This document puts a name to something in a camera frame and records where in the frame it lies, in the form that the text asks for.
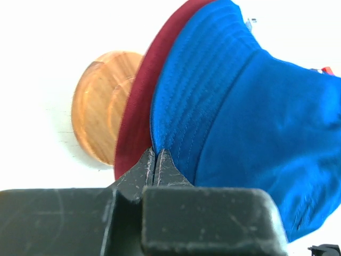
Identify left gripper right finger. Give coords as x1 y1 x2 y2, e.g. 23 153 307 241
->
141 150 287 255

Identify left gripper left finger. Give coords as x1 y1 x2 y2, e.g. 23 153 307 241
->
1 149 155 255

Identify blue hat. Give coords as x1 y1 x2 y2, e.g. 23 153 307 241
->
150 1 340 242

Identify dark red bucket hat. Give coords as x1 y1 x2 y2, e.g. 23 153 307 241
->
114 0 211 180

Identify wooden hat stand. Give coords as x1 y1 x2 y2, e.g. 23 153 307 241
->
71 51 143 166

